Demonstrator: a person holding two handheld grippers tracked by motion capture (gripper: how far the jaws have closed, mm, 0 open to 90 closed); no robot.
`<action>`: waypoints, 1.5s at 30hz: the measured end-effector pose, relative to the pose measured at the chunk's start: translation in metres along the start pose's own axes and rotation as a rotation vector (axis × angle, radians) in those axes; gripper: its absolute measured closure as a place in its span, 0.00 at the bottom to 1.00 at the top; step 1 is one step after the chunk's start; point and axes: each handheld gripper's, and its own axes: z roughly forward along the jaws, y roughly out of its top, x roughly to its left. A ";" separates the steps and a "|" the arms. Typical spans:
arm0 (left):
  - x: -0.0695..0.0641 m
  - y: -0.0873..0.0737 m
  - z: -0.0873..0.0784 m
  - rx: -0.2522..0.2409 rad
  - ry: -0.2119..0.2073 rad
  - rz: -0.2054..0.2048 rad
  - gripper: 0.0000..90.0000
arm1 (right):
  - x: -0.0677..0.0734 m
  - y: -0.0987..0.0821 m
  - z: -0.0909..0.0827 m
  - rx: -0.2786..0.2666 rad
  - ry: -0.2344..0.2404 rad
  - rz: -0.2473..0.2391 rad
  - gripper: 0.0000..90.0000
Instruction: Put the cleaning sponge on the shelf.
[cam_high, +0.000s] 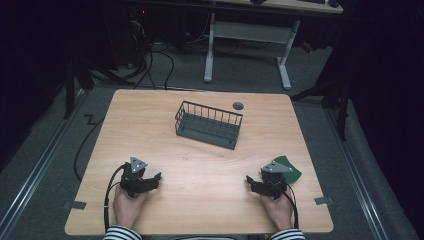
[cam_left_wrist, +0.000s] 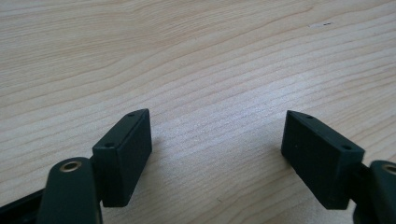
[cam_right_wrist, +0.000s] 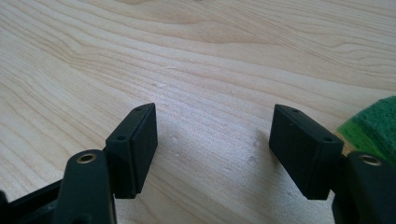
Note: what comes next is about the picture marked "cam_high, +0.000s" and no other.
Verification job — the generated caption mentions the dark green piece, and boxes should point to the dark green piece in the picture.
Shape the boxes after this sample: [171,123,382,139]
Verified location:
[273,155,303,185]

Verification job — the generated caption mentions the black metal stand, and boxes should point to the black metal stand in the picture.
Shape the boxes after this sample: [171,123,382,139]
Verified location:
[289,74,352,142]
[62,54,96,120]

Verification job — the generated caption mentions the person's right hand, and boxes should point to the person's right hand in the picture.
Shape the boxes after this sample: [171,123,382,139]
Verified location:
[259,190,295,232]

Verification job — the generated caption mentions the black wire basket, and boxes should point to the black wire basket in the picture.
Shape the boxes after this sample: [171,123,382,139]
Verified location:
[174,100,244,151]

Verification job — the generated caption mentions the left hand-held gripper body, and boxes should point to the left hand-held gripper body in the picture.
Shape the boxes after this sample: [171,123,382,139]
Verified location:
[119,156,150,199]

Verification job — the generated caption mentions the dark computer tower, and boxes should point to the dark computer tower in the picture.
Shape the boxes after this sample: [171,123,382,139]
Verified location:
[127,5,152,69]

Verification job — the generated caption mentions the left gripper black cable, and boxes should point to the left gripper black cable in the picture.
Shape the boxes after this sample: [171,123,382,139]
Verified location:
[103,162,130,234]

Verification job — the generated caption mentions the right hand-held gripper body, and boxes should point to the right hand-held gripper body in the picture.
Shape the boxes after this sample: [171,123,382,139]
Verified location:
[259,160,295,201]

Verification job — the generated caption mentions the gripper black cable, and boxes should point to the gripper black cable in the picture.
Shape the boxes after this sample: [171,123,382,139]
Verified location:
[281,182,300,231]
[103,162,130,234]

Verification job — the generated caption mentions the grey tape strip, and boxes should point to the grey tape strip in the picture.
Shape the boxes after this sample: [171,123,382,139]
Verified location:
[313,196,334,206]
[62,200,88,211]

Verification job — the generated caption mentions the person's left hand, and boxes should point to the person's left hand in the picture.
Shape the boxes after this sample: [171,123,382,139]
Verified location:
[112,184,150,232]

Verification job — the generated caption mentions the metal floor rail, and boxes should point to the metal floor rail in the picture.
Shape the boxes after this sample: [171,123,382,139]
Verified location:
[323,105,390,240]
[0,89,88,236]

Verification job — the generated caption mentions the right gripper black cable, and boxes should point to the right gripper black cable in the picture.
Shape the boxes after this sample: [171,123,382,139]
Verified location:
[281,182,300,231]

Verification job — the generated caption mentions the white-framed wooden desk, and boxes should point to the white-framed wooden desk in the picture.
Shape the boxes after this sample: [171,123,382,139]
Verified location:
[202,0,345,91]

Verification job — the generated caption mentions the bundle of black floor cables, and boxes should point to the bundle of black floor cables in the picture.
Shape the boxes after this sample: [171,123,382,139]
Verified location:
[131,39,176,92]

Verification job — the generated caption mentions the black floor cable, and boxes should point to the black floor cable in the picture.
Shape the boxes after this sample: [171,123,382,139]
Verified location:
[73,114,106,183]

